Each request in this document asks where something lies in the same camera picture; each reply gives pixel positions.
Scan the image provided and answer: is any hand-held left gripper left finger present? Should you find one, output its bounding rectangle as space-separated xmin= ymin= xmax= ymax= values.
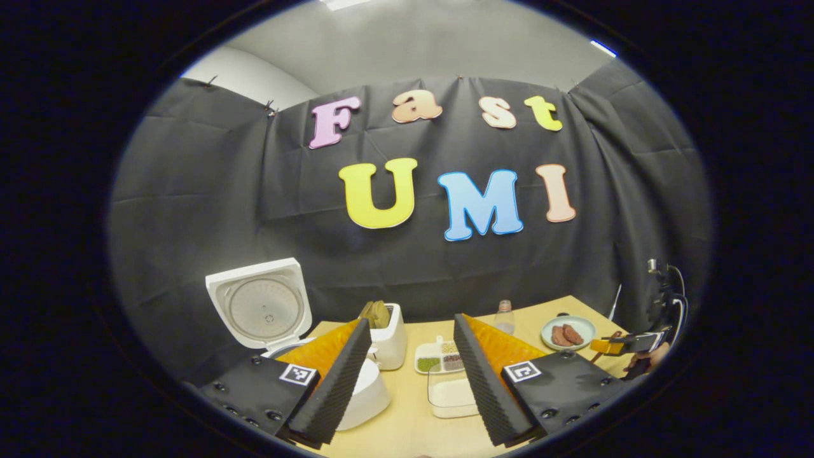
xmin=200 ymin=319 xmax=372 ymax=446

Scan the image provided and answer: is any pale green plate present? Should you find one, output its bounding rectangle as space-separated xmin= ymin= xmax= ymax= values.
xmin=541 ymin=316 xmax=597 ymax=350

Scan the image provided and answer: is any white rice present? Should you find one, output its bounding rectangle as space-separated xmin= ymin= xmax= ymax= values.
xmin=432 ymin=380 xmax=476 ymax=412

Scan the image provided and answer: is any white divided grain dish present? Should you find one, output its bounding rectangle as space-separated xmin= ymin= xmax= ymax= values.
xmin=415 ymin=335 xmax=466 ymax=375

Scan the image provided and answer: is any white rice cooker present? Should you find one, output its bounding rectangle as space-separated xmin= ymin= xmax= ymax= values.
xmin=205 ymin=258 xmax=392 ymax=431

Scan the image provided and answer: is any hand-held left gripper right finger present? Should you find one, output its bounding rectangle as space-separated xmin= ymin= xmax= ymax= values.
xmin=453 ymin=314 xmax=630 ymax=447

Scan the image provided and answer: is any clear plastic rice container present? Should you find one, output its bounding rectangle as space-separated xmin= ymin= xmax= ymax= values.
xmin=427 ymin=372 xmax=479 ymax=419

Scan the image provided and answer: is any clear bottle orange label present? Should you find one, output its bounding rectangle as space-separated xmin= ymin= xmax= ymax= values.
xmin=494 ymin=300 xmax=516 ymax=336

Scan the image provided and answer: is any white toaster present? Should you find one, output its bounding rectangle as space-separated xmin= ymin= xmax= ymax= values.
xmin=359 ymin=301 xmax=408 ymax=371

